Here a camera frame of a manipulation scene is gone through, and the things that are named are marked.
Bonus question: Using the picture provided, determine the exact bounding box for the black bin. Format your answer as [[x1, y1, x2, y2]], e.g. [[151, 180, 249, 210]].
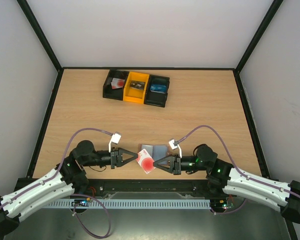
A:
[[102, 69, 129, 101], [144, 74, 170, 108]]

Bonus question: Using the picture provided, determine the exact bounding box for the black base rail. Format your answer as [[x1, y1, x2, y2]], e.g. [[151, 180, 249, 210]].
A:
[[72, 175, 227, 199]]

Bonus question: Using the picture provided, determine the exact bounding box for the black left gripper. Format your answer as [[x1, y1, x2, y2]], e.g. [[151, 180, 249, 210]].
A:
[[83, 147, 138, 169]]

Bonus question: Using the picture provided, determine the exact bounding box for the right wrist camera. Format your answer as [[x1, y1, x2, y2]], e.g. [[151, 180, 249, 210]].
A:
[[168, 139, 183, 158]]

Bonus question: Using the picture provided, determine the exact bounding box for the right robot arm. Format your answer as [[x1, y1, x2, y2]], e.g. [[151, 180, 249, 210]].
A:
[[153, 144, 300, 224]]

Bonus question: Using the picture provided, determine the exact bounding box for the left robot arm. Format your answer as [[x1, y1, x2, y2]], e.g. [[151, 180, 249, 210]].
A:
[[0, 140, 138, 238]]

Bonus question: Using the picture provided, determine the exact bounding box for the grey VIP card in bin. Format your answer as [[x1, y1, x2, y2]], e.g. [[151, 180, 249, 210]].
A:
[[130, 80, 146, 91]]

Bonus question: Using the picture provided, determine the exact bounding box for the yellow middle bin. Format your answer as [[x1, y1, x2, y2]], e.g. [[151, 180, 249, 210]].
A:
[[123, 71, 150, 104]]

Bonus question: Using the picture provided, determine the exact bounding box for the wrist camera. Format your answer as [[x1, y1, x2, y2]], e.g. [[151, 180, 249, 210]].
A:
[[168, 139, 183, 158], [108, 132, 122, 153]]

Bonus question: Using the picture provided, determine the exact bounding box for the black right bin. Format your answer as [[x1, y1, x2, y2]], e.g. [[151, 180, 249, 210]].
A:
[[144, 74, 170, 108]]

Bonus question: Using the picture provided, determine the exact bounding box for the red white credit card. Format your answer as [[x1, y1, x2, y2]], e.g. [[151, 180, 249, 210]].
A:
[[111, 77, 126, 90]]

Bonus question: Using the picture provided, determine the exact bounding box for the blue VIP card in bin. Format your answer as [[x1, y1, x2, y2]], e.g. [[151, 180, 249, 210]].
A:
[[150, 84, 167, 93]]

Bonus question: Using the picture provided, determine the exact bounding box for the light blue slotted cable duct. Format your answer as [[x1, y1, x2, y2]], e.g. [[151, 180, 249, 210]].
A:
[[44, 198, 211, 210]]

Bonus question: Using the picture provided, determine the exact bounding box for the black left bin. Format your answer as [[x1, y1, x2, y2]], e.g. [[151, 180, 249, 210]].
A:
[[102, 69, 129, 101]]

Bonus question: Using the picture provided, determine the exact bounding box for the black enclosure frame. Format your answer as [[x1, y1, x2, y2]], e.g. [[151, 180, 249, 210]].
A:
[[0, 0, 300, 240]]

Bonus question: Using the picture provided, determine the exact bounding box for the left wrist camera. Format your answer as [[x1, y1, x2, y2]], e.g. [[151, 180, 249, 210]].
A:
[[108, 132, 122, 153]]

